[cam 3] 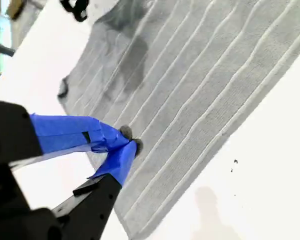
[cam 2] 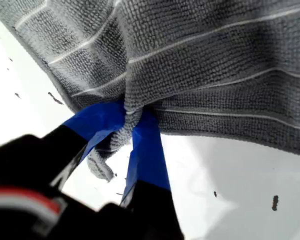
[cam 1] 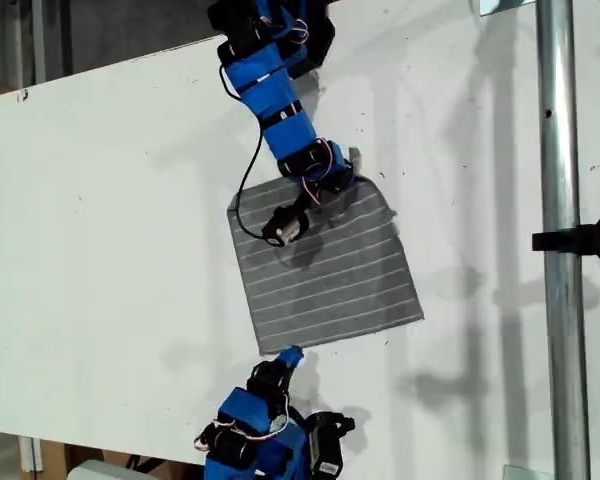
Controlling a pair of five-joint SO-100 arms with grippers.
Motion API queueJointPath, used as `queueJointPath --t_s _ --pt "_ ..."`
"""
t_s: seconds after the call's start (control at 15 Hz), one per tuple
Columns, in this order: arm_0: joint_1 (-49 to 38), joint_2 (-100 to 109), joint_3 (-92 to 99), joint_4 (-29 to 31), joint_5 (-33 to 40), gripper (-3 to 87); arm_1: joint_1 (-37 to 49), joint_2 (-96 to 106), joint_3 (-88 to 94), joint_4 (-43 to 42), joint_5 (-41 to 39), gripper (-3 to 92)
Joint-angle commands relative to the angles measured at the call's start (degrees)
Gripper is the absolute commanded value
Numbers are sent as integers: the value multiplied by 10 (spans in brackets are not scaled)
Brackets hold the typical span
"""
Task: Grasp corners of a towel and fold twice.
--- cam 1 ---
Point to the grey striped towel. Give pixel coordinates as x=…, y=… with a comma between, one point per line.
x=340, y=280

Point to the white plastic object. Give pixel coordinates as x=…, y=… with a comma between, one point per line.
x=97, y=471

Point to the white table leg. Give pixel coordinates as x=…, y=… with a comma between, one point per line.
x=30, y=452

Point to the black clamp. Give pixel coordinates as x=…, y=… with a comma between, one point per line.
x=580, y=241

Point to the black camera stalk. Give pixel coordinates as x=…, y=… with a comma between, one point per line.
x=310, y=202
x=335, y=421

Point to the black camera box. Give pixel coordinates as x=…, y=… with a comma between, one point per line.
x=325, y=450
x=285, y=227

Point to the steel post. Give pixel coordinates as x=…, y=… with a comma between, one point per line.
x=560, y=150

